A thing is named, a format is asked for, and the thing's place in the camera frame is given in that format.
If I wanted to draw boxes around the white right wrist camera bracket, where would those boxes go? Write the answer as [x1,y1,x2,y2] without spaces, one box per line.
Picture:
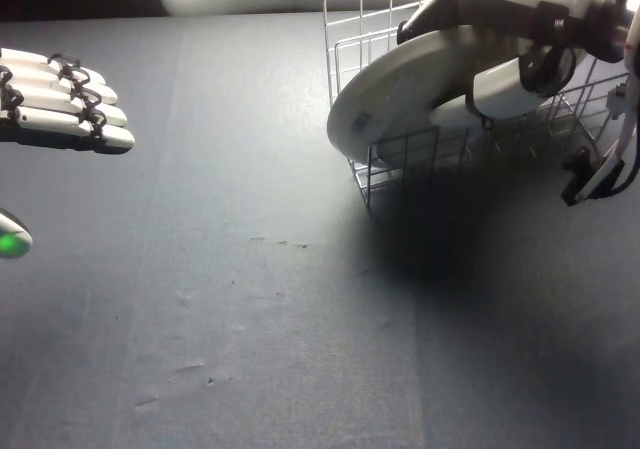
[562,81,640,208]

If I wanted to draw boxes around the grey tablecloth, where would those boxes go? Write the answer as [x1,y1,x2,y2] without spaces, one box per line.
[0,11,640,449]

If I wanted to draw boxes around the wire dish rack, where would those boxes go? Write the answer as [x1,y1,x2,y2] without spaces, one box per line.
[323,0,640,212]

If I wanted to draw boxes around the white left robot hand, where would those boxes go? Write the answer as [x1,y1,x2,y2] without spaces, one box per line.
[0,47,137,260]

